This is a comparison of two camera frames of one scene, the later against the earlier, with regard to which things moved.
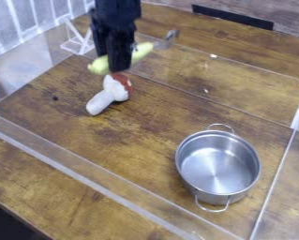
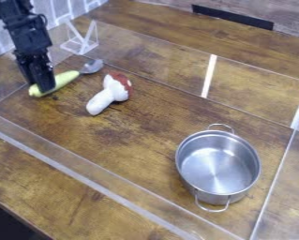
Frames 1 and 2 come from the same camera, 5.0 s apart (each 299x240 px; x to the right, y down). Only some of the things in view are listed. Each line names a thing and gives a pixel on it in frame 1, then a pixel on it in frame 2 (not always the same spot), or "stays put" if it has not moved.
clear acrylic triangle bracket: x=77 y=44 stays put
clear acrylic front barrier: x=151 y=205 stays put
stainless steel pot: x=217 y=164 stays put
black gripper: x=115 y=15 -> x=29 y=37
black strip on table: x=232 y=17 stays put
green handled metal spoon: x=99 y=65 -> x=64 y=78
